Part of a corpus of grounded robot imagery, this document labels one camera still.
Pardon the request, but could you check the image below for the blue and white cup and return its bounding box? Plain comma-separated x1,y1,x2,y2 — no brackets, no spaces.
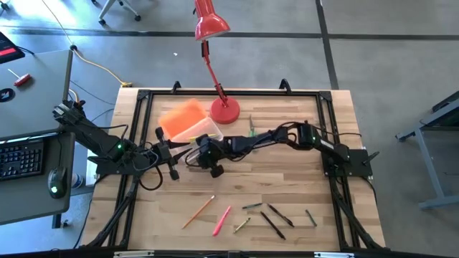
70,173,85,190

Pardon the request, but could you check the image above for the black and red device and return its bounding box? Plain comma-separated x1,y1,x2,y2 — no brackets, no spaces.
0,31,26,65

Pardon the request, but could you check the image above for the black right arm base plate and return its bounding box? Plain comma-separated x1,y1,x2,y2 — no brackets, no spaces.
322,148,380,178

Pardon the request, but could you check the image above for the red desk lamp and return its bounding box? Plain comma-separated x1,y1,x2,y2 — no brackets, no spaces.
194,0,241,125

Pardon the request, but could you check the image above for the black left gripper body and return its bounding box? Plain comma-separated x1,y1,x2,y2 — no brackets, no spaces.
152,126,180,181

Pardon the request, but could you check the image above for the orange plastic box lid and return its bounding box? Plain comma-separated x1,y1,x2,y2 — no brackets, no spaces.
158,98,208,140

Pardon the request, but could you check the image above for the grey side table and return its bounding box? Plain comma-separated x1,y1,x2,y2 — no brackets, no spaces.
395,89,459,211

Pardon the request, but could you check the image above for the black computer mouse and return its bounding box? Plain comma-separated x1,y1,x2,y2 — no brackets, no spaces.
47,166,68,199

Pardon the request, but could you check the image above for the red T-handle tool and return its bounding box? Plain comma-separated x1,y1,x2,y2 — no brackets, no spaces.
7,68,32,87

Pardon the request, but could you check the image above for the black floor cable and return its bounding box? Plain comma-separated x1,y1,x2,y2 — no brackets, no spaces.
67,80,115,123

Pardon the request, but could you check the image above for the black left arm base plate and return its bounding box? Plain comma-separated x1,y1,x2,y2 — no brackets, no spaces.
87,156,144,176

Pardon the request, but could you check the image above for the grey keyboard tray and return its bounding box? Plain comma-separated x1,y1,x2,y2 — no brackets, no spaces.
0,131,75,226

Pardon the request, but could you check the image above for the orange pencil with eraser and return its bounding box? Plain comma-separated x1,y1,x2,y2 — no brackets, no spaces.
181,195,216,230

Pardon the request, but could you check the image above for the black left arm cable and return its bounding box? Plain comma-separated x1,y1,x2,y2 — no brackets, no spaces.
138,164,164,191

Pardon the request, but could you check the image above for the translucent plastic supply box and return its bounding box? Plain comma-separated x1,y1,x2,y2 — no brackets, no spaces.
170,116,224,162

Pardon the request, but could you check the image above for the yellow floor cable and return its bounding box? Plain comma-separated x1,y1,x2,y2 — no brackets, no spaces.
41,0,133,88

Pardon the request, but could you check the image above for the black aluminium table frame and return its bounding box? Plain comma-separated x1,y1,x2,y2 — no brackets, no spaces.
80,87,387,252

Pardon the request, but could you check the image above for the yellow-green crayon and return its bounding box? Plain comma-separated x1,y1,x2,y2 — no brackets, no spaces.
232,216,252,234

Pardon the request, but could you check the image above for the office chair wheel base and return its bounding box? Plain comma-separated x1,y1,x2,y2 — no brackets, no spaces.
91,0,141,26

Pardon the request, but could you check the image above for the black pen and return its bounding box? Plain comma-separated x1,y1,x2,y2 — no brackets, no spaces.
260,210,287,241
266,203,295,229

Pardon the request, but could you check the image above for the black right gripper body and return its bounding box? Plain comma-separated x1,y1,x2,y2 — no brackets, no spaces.
195,134,230,179

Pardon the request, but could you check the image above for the black keyboard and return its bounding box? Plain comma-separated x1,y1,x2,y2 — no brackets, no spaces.
0,139,46,181

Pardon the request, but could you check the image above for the pink highlighter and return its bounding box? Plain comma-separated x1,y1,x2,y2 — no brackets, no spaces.
212,205,232,237

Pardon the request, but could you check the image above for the grey desk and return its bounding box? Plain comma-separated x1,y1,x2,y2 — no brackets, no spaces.
0,49,74,141

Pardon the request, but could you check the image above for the black round logo disc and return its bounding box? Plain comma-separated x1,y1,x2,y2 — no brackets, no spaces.
0,87,16,104

